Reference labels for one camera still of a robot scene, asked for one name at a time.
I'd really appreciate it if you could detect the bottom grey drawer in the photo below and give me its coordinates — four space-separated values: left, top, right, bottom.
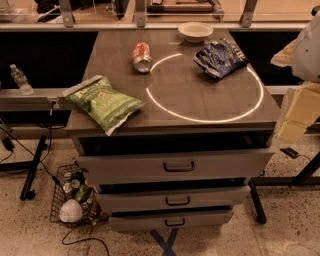
109 209 233 231

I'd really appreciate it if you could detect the middle grey drawer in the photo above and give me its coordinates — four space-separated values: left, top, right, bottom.
97 186 249 214

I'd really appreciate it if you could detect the red coke can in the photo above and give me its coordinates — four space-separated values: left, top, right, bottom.
132 42 152 73

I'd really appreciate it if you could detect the grey drawer cabinet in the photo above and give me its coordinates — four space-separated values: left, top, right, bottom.
67 29 280 218

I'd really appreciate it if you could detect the black table leg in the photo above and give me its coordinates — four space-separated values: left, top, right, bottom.
20 136 46 201
249 180 267 224

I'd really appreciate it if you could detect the black wire basket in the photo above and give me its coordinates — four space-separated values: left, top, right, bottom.
50 164 102 225

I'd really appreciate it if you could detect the top grey drawer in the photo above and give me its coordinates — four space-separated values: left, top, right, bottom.
77 149 273 184

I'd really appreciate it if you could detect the white bowl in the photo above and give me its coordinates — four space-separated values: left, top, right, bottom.
178 22 213 43

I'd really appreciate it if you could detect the grey drawer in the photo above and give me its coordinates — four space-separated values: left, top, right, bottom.
77 149 273 184
97 186 249 214
109 209 233 231

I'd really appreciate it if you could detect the black floor cable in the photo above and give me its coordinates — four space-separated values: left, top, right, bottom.
61 223 111 256

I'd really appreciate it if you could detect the clear plastic water bottle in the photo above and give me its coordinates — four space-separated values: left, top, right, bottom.
10 64 33 95

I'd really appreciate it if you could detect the black table leg left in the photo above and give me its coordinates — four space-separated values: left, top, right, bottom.
20 136 46 201

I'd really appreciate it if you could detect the grey side shelf left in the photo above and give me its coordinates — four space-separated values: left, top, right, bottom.
0 88 72 112

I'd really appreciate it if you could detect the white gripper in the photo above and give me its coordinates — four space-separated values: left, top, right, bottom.
270 10 320 143

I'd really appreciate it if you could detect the black table leg right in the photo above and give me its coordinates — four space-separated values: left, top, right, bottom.
249 180 267 224

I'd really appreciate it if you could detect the green jalapeno chip bag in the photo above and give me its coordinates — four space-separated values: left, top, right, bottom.
63 75 144 136

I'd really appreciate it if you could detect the white round object in basket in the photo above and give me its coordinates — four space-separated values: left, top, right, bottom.
59 199 83 223

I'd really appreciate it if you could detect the black power adapter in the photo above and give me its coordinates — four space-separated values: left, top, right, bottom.
280 148 299 159

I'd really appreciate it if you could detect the blue chip bag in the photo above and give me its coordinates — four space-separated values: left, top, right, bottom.
193 38 249 81

